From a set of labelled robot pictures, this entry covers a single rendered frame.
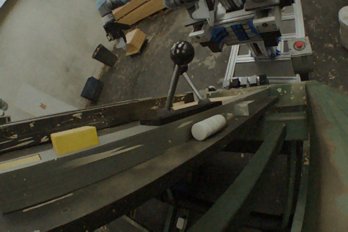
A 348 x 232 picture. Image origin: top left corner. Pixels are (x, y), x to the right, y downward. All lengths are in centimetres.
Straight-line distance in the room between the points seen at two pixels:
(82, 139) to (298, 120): 54
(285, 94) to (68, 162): 87
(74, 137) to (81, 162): 3
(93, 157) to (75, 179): 3
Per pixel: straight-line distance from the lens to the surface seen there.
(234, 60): 202
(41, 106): 449
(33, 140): 55
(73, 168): 20
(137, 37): 416
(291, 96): 90
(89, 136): 21
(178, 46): 25
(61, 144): 20
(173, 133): 27
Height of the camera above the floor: 169
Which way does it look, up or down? 41 degrees down
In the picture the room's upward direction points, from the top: 58 degrees counter-clockwise
